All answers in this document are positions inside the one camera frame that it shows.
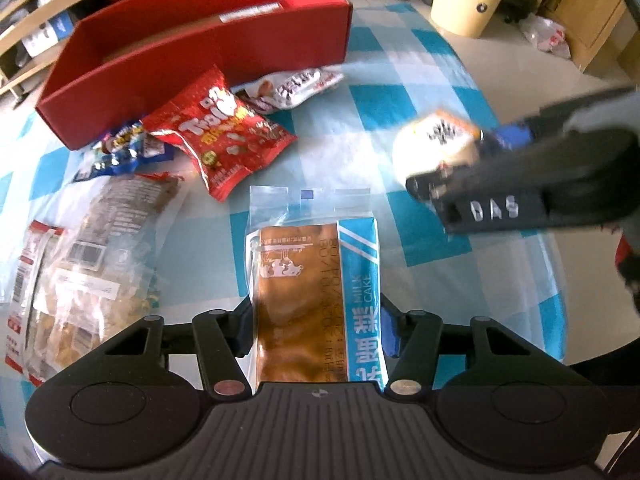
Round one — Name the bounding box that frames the blue white box on shelf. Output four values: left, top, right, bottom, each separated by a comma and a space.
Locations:
22, 10, 76, 58

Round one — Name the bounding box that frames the milk cake bread pack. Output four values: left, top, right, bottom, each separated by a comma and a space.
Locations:
245, 185, 388, 388

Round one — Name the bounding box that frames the blue white checkered cloth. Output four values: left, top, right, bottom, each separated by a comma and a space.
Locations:
0, 1, 569, 461

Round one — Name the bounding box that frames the yellow waffle snack bag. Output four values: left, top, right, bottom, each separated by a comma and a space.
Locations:
24, 260, 158, 382

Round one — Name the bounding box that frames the blue sausage snack pack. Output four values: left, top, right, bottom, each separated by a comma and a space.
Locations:
73, 120, 175, 182

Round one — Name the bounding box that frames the white red small snack packet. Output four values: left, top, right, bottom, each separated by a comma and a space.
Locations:
234, 67, 344, 114

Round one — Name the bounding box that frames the red Trolli candy bag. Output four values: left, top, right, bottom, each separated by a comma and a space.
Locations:
142, 67, 297, 202

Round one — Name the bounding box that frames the red cardboard box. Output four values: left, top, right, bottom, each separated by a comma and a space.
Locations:
36, 0, 352, 150

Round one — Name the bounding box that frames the round bun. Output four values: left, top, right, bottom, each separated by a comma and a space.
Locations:
392, 110, 482, 178

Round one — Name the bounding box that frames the dark meat floss bread pack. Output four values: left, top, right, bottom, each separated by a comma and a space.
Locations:
50, 174, 184, 310

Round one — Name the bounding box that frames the wooden TV stand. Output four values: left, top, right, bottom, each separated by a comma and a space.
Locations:
0, 0, 166, 97

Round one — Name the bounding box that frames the red white long packet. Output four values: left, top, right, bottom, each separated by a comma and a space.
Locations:
4, 220, 64, 387

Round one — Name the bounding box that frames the white plastic bag on floor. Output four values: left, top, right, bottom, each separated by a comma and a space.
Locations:
518, 14, 570, 60

